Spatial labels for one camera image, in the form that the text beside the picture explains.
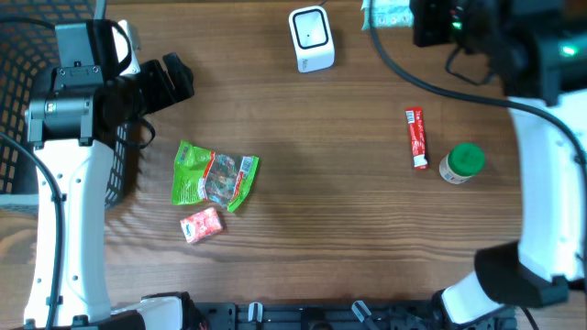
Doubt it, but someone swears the teal wipes pack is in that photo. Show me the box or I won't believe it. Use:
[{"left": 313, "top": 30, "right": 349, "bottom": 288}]
[{"left": 361, "top": 0, "right": 414, "bottom": 30}]

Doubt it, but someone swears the red stick packet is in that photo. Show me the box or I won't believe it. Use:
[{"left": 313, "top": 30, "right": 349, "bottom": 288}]
[{"left": 405, "top": 107, "right": 428, "bottom": 170}]

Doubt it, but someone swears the green snack bag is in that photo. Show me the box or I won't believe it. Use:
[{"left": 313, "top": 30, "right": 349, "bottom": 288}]
[{"left": 171, "top": 140, "right": 260, "bottom": 213}]

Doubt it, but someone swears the green lid jar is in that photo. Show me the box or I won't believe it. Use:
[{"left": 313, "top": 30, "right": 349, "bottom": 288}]
[{"left": 439, "top": 143, "right": 485, "bottom": 184}]

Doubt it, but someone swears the red small tissue pack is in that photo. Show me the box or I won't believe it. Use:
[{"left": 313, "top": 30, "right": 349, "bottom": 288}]
[{"left": 180, "top": 207, "right": 224, "bottom": 244}]

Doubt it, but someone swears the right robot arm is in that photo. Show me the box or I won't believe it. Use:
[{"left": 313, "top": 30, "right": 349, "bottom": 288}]
[{"left": 410, "top": 0, "right": 586, "bottom": 329}]

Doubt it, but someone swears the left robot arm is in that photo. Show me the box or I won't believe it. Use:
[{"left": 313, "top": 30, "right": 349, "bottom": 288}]
[{"left": 23, "top": 18, "right": 200, "bottom": 329}]

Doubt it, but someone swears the white barcode scanner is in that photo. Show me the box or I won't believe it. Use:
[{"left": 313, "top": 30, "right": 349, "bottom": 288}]
[{"left": 288, "top": 5, "right": 335, "bottom": 73}]

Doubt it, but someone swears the grey plastic mesh basket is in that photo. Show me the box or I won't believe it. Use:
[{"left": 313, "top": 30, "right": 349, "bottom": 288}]
[{"left": 1, "top": 1, "right": 144, "bottom": 214}]

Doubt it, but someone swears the left black camera cable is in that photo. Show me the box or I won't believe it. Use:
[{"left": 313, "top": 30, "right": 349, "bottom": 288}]
[{"left": 0, "top": 16, "right": 65, "bottom": 330}]

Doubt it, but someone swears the black camera cable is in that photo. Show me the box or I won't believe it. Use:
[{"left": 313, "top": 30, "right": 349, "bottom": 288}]
[
  {"left": 0, "top": 16, "right": 65, "bottom": 330},
  {"left": 366, "top": 0, "right": 587, "bottom": 330}
]

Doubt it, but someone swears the right black camera cable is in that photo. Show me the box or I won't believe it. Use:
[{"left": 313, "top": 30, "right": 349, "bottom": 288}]
[{"left": 366, "top": 0, "right": 587, "bottom": 330}]

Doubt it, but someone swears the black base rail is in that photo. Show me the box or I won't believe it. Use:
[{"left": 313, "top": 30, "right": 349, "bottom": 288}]
[{"left": 109, "top": 292, "right": 517, "bottom": 330}]

